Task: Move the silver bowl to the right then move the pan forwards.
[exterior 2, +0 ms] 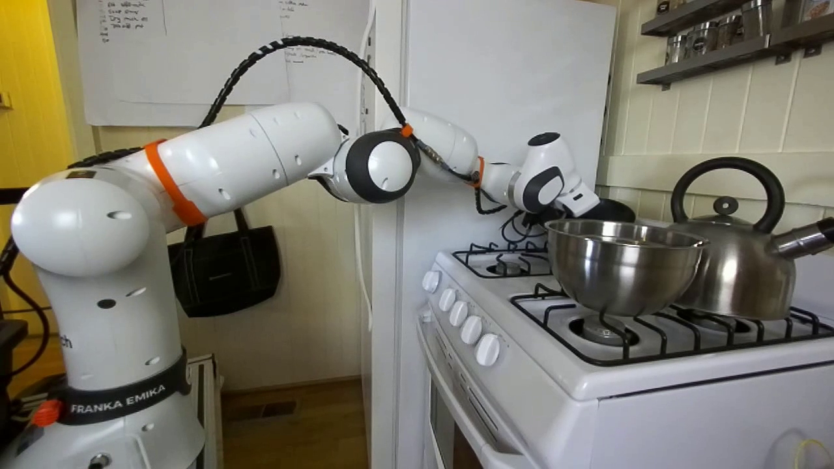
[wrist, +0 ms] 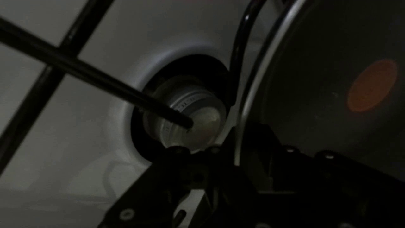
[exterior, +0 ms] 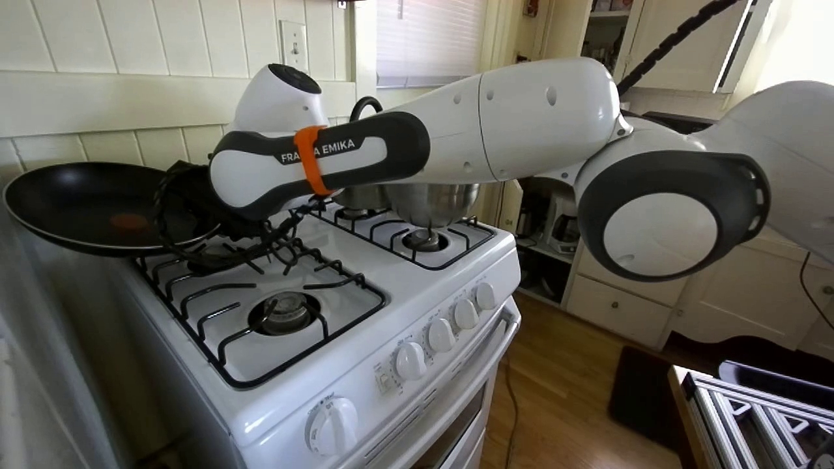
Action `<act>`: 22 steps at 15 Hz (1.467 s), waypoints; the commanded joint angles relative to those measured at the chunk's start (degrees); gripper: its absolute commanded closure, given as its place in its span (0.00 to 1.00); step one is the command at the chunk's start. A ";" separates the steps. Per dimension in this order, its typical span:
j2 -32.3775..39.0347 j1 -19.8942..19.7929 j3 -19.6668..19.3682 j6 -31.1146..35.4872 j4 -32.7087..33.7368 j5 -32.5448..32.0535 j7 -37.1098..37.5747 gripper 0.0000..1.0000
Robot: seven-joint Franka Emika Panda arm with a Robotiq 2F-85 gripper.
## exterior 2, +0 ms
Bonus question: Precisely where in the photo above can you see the brown floor vent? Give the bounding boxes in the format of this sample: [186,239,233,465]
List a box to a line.
[228,396,302,427]

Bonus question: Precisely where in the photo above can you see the silver metal bowl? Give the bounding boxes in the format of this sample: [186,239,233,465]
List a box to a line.
[544,216,710,318]

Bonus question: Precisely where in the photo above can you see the black frying pan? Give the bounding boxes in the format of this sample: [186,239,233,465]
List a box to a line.
[598,196,640,224]

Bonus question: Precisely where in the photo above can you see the white gas stove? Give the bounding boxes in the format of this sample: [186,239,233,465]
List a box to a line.
[414,239,834,469]

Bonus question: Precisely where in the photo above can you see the metal canister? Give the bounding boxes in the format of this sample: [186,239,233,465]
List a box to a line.
[664,32,692,65]
[740,0,778,43]

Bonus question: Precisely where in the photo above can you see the grey wall shelf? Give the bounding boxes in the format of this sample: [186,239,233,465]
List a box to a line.
[637,0,834,92]

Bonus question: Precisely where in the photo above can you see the white metal stand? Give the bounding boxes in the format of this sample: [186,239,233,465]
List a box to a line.
[194,353,228,469]

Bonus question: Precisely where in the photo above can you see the white oven door handle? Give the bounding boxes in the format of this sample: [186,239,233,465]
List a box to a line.
[414,311,530,465]

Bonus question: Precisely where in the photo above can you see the round gas burner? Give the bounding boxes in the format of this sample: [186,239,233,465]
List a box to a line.
[481,258,524,277]
[568,312,641,350]

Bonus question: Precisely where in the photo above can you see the black hanging bag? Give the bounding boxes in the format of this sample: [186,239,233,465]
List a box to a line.
[168,207,284,321]

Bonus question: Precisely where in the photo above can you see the black robot cable conduit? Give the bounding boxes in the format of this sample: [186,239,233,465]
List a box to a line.
[196,35,554,255]

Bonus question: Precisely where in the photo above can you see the white refrigerator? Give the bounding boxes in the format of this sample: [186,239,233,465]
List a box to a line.
[367,0,621,469]

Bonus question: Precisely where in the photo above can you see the steel kettle with black handle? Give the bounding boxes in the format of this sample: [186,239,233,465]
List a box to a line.
[668,155,834,323]

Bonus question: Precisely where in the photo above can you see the black double burner grate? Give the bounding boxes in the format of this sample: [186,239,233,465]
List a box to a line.
[508,282,834,371]
[452,237,559,282]

